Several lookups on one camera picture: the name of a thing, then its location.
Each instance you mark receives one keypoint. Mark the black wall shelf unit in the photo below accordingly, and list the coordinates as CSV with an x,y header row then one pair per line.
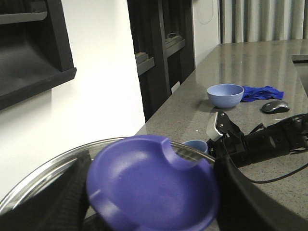
x,y
162,33

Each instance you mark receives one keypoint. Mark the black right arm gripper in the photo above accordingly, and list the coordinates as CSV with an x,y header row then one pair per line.
x,y
243,206

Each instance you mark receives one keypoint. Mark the small light blue cup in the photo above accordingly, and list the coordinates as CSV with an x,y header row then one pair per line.
x,y
196,146

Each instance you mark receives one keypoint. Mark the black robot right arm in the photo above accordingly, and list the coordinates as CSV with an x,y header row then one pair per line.
x,y
289,136

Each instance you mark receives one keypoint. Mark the light blue bowl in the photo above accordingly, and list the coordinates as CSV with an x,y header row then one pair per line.
x,y
225,96

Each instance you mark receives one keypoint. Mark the grey striped curtain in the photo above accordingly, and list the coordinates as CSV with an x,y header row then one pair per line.
x,y
262,20

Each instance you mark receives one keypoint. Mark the blue crumpled cloth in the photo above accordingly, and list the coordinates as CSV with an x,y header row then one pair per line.
x,y
261,93

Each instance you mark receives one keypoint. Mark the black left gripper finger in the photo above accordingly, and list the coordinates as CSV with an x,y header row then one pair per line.
x,y
61,206

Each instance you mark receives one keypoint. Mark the white wall socket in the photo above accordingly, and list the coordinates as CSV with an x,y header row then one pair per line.
x,y
175,87

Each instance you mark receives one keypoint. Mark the grey computer mouse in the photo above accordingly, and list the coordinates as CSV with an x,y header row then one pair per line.
x,y
274,107

